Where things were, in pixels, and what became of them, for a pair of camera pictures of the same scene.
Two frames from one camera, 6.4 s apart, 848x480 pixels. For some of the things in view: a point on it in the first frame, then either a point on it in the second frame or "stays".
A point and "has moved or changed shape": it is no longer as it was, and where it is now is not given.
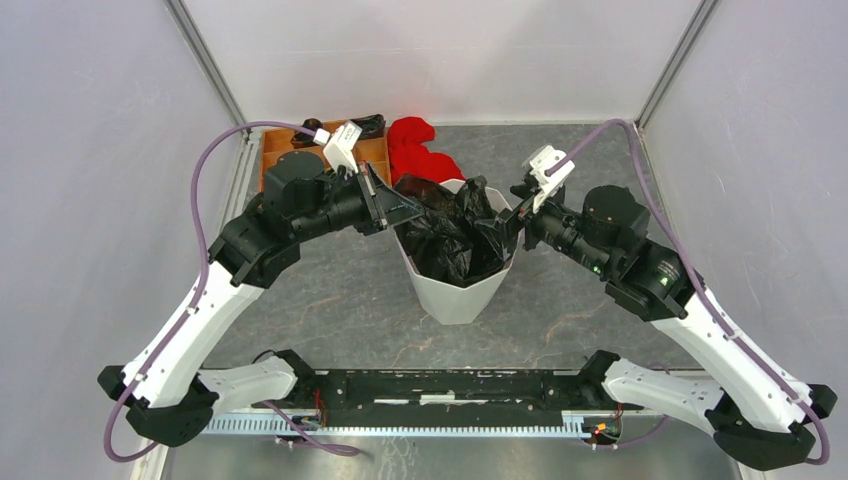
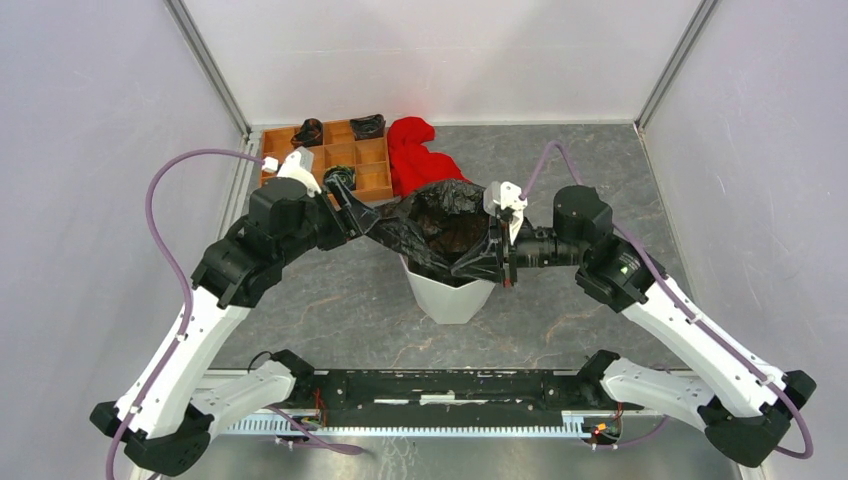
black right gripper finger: x=506 y=226 to x=484 y=263
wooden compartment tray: x=276 y=143 stays
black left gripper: x=377 y=219 to x=354 y=218
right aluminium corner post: x=705 y=9 stays
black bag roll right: x=373 y=126 stays
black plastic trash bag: x=445 y=241 has moved or changed shape
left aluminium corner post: x=204 y=53 stays
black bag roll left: x=304 y=140 stays
